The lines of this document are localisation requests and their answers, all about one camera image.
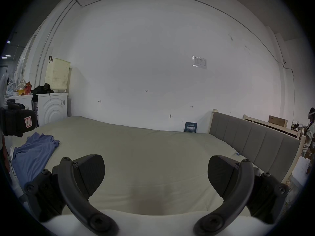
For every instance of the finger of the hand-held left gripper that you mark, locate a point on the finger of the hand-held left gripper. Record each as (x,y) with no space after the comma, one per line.
(13,122)

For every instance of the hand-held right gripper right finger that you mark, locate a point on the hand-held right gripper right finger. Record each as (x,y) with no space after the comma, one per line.
(242,193)

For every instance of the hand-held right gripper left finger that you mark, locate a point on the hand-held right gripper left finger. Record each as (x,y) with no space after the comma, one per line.
(73,195)

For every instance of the white washing machine with bags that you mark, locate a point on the white washing machine with bags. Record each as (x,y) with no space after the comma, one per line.
(18,99)

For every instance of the blue shirt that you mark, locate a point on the blue shirt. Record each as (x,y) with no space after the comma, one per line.
(32,154)

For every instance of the white washing machine with basket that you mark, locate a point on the white washing machine with basket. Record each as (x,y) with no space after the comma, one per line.
(53,109)

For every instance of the grey padded headboard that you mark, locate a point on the grey padded headboard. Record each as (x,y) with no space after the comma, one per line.
(258,139)

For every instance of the dark blue booklet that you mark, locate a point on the dark blue booklet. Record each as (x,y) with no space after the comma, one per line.
(191,127)

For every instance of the bed with beige sheet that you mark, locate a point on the bed with beige sheet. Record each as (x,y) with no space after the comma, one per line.
(152,156)

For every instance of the wooden bed frame with carton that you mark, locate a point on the wooden bed frame with carton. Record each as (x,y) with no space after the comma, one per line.
(278,123)

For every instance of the paper sheet on wall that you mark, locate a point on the paper sheet on wall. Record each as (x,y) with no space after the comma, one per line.
(199,62)

